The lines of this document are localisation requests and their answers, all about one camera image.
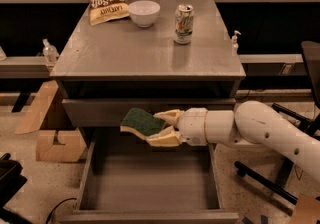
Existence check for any clear plastic bottle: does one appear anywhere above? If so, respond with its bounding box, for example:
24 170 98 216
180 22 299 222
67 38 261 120
42 39 59 66

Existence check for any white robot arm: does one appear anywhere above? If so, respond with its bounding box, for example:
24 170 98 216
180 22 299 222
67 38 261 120
147 101 320 181

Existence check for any open bottom grey drawer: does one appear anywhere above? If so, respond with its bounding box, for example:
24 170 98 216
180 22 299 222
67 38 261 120
59 127 239 224

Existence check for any cardboard box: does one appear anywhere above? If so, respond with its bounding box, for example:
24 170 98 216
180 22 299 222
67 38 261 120
15 80 86 163

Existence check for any white pump bottle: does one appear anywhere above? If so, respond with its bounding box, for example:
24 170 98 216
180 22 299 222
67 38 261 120
231 30 241 55

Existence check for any black object lower left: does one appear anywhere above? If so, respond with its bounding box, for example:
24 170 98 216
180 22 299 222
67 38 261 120
0 153 32 224

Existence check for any grey drawer cabinet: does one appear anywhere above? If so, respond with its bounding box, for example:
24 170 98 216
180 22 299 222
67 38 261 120
49 0 247 149

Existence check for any chip bag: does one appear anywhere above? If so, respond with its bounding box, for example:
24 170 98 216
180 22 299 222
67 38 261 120
89 0 129 26

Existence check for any green and yellow sponge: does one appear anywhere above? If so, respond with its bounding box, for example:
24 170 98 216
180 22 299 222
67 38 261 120
120 108 165 140

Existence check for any white bowl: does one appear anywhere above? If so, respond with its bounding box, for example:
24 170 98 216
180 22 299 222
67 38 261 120
128 1 160 28

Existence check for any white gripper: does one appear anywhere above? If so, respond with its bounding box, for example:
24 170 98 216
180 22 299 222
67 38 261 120
147 108 208 147

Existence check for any closed middle grey drawer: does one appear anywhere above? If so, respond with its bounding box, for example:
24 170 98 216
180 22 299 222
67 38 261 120
62 98 236 127

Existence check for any wooden block lower right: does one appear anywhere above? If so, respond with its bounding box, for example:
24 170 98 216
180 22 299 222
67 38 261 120
288 194 320 224

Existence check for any soda can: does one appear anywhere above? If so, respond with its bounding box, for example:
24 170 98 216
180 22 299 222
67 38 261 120
174 4 194 44

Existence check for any black floor cable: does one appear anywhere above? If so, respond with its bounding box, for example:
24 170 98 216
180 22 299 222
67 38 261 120
45 197 78 224

